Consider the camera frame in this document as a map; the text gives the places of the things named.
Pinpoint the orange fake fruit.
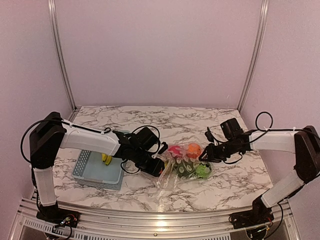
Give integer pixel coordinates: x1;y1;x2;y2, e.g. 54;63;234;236
186;143;202;159

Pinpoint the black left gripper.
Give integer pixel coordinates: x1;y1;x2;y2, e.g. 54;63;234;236
132;147;166;177

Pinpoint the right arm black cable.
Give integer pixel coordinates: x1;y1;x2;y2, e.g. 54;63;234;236
212;111;320;166

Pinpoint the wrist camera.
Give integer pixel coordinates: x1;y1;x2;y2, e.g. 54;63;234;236
204;127;219;146
151;141;169;159

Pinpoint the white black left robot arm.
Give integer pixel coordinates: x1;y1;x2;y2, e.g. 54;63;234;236
20;111;168;223

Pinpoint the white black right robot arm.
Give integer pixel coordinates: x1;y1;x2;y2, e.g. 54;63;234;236
198;118;320;229

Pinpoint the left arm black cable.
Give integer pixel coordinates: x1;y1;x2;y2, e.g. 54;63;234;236
20;119;162;175

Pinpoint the dark green fake pepper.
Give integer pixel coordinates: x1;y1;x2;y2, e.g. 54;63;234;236
174;160;199;178

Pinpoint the clear polka dot zip bag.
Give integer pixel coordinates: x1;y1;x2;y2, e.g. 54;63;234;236
155;142;214;198

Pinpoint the yellow fake banana bunch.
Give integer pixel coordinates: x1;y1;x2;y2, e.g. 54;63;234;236
101;153;113;166

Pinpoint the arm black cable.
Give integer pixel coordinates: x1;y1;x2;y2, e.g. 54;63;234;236
212;111;320;166
20;119;162;175

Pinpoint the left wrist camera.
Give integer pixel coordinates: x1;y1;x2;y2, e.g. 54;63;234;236
151;141;169;159

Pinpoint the aluminium frame post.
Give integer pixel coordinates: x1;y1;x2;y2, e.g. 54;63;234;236
48;0;77;112
237;0;270;113

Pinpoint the pink fake fruit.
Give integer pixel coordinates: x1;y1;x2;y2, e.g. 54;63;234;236
168;145;183;158

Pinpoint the green fake lettuce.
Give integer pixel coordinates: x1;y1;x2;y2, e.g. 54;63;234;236
195;163;212;179

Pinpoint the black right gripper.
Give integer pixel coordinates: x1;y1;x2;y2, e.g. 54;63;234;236
199;138;241;163

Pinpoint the right aluminium frame post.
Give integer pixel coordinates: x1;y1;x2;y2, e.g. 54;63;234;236
237;0;270;113

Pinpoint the left aluminium frame post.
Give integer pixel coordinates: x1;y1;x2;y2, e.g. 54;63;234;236
48;0;77;112

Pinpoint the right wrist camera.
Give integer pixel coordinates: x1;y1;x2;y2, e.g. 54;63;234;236
204;127;219;146

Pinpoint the front aluminium rail base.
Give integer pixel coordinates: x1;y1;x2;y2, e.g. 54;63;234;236
9;197;303;240

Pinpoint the light blue plastic basket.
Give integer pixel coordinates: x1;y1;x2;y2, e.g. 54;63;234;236
71;129;131;191

